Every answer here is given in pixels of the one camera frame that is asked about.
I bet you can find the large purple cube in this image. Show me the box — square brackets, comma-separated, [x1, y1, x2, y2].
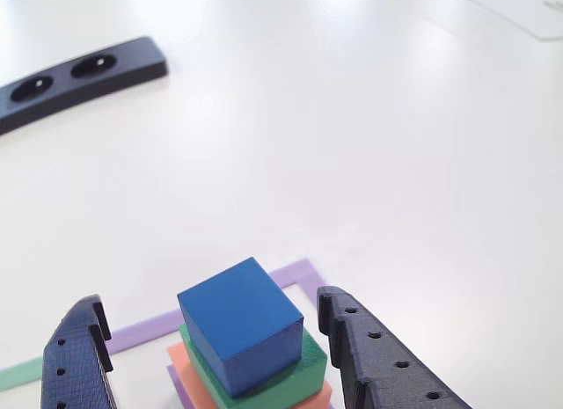
[165, 363, 337, 409]

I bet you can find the green square frame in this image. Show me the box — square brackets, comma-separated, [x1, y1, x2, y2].
[0, 354, 45, 392]

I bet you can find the purple square frame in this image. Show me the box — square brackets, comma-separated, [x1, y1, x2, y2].
[105, 258, 326, 357]

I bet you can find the orange cube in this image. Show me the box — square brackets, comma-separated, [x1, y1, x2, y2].
[166, 341, 334, 409]

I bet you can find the black power strip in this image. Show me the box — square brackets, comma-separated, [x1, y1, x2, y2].
[0, 35, 169, 136]

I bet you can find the green cube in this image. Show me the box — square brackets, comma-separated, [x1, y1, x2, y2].
[178, 323, 329, 409]

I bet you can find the small blue cube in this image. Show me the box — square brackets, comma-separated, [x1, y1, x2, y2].
[177, 256, 305, 400]

